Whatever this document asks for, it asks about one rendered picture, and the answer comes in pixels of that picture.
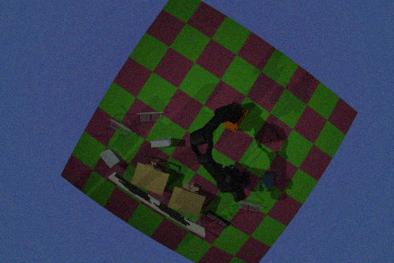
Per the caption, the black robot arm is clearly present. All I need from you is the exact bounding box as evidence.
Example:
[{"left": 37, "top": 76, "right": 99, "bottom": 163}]
[{"left": 190, "top": 103, "right": 246, "bottom": 202}]

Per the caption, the long black flat bar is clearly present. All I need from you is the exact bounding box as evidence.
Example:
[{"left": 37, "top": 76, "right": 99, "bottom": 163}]
[{"left": 108, "top": 172, "right": 205, "bottom": 237}]

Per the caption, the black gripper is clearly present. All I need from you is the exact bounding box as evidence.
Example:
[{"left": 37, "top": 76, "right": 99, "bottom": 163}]
[{"left": 217, "top": 163, "right": 251, "bottom": 185}]

